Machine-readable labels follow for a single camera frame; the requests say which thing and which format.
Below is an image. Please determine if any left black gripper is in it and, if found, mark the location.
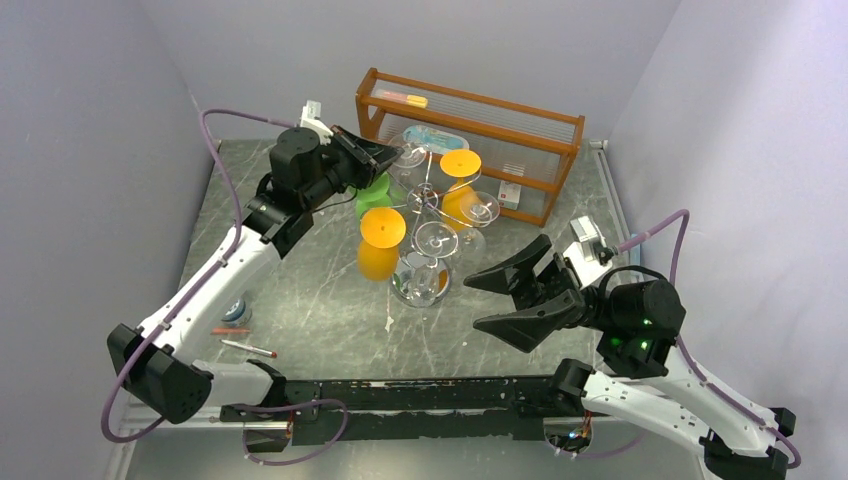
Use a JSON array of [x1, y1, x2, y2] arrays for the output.
[[308, 128, 407, 211]]

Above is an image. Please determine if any green plastic goblet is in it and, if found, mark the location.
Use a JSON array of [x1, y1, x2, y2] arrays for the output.
[[355, 173, 393, 219]]

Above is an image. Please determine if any orange plastic goblet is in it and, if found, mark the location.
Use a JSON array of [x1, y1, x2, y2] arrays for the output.
[[357, 207, 406, 282], [439, 149, 482, 233]]

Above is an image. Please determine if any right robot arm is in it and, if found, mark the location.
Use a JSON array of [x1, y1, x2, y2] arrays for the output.
[[464, 235, 801, 479]]

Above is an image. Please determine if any chrome wine glass rack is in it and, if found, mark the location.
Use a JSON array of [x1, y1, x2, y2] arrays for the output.
[[389, 134, 500, 308]]

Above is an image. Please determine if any wooden shelf rack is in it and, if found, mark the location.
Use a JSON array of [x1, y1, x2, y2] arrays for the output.
[[355, 68, 586, 227]]

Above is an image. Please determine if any blue packaged item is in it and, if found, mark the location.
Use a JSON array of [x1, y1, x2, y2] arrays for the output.
[[402, 125, 469, 155]]

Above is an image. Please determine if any orange yellow marker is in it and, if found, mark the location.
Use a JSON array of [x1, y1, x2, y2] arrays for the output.
[[373, 90, 428, 109]]

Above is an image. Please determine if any small white red box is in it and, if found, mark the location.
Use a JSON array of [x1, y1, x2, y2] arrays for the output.
[[497, 181, 522, 210]]

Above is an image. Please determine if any silver red pen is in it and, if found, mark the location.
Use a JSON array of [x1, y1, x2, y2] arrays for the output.
[[220, 339, 277, 359]]

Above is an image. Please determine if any orange pencil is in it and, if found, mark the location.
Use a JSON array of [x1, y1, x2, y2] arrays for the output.
[[211, 327, 251, 335]]

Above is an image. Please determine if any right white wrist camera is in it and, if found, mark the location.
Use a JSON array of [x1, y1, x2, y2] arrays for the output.
[[564, 216, 613, 288]]

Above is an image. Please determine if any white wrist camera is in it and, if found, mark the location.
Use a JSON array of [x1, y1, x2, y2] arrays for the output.
[[564, 216, 613, 288], [298, 100, 333, 145]]

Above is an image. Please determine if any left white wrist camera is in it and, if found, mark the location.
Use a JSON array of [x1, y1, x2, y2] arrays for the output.
[[298, 100, 333, 145]]

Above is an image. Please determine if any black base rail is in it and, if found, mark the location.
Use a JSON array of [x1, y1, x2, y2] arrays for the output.
[[125, 376, 657, 458]]

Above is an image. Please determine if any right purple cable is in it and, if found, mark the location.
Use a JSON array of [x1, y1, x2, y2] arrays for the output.
[[612, 209, 803, 470]]

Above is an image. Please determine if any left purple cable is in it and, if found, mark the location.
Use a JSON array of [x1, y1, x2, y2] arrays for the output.
[[99, 109, 299, 444]]

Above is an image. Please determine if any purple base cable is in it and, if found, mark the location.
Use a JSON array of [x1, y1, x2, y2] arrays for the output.
[[228, 398, 350, 467]]

